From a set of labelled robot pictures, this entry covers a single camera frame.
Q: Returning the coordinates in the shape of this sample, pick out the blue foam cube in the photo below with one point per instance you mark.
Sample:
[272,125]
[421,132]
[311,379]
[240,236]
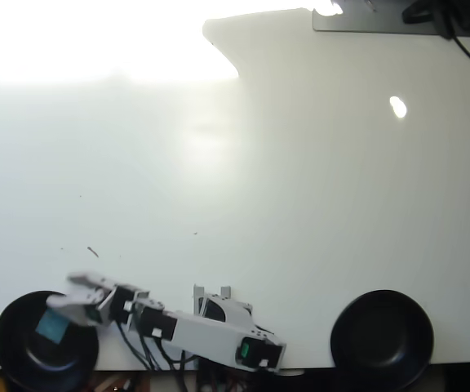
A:
[51,326]

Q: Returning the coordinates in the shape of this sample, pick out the white gripper with motor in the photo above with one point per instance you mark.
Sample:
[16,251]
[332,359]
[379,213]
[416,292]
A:
[110,304]

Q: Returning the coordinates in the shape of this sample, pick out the black round bowl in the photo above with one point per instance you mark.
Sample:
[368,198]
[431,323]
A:
[27,355]
[382,339]

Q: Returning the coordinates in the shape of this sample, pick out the white Koch robot arm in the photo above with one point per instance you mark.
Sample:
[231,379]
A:
[210,335]

